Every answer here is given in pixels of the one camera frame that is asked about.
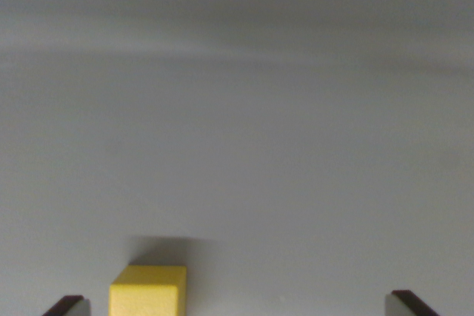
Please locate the grey plastic bin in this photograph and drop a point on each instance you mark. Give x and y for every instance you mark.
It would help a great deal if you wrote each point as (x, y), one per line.
(259, 127)

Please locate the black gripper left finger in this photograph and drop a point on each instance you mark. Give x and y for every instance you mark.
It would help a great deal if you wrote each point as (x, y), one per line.
(70, 306)

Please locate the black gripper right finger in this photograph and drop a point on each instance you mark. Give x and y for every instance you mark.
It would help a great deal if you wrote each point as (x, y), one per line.
(405, 305)

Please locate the yellow cube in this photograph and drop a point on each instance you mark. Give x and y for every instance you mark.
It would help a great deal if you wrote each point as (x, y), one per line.
(146, 294)

